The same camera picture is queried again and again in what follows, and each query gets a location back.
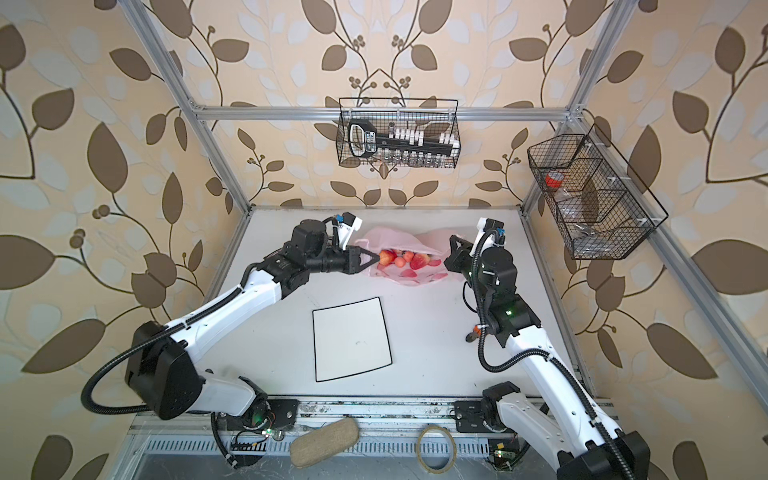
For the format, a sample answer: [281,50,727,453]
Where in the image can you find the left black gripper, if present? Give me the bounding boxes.
[303,239,379,273]

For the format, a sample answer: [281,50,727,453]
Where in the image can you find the pink plastic fruit-print bag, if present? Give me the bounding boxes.
[353,227,460,287]

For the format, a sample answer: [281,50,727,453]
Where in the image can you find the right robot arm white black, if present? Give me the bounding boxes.
[445,218,651,479]

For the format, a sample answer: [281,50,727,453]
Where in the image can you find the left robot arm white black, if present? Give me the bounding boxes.
[80,212,380,469]

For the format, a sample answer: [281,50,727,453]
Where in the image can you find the fake fruits inside bag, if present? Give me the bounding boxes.
[376,249,442,280]

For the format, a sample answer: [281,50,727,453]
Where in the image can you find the white mat with black border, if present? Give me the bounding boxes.
[312,297,393,383]

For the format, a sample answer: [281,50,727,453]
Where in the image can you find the red-capped item in basket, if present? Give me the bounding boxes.
[544,170,565,192]

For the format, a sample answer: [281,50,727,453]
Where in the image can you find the black tool set in basket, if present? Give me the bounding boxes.
[346,119,461,161]

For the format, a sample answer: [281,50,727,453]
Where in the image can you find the beige sponge block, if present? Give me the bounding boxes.
[290,417,360,469]

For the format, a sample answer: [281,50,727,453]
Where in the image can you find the clear tape roll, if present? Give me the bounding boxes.
[415,424,458,475]

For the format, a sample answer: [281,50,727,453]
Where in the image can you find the back black wire basket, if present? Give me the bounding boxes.
[335,96,462,169]

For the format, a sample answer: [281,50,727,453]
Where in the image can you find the black wire basket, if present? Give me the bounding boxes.
[527,125,668,260]
[335,96,462,169]

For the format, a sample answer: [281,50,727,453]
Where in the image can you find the right black wire basket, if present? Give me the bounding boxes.
[527,125,668,260]

